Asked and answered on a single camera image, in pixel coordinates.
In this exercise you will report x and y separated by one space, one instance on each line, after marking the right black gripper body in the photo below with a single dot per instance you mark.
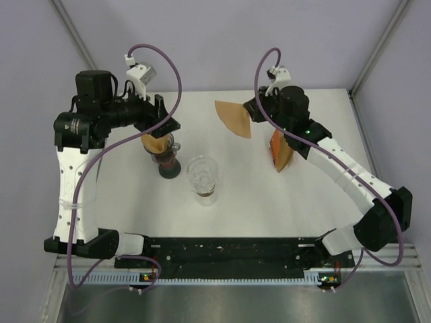
269 106

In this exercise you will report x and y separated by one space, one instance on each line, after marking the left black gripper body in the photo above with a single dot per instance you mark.
140 118

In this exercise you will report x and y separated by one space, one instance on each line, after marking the brown paper coffee filter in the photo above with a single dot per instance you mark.
155 145

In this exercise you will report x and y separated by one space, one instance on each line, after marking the clear plastic coffee dripper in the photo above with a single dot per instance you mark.
173 145

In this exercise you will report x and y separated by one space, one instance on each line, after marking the glass carafe red collar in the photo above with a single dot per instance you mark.
168 165

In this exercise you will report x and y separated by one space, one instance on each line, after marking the clear glass crystal dripper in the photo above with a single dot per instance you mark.
202 173

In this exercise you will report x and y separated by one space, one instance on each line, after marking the glass cup with coffee grounds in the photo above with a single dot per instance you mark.
206 197

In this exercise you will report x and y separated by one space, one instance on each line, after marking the orange coffee filter box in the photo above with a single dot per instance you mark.
274 146

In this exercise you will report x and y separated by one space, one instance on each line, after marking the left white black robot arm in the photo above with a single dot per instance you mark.
80 137

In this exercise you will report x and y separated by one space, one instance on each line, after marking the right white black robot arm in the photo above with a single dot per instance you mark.
386 211

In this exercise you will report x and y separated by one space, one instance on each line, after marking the stack of brown filters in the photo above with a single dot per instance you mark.
283 155

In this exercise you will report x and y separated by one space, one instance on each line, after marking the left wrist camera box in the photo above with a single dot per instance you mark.
140 74

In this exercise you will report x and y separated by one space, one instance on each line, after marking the left aluminium frame post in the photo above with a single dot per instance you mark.
73 33

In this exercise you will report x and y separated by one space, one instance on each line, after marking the aluminium frame post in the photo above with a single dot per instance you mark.
73 33
383 41

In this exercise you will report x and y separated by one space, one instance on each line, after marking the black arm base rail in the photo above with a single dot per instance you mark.
240 258

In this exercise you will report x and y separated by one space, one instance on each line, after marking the right aluminium frame post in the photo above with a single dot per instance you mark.
383 41

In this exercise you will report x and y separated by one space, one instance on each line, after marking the grey slotted cable duct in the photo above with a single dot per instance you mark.
136 278

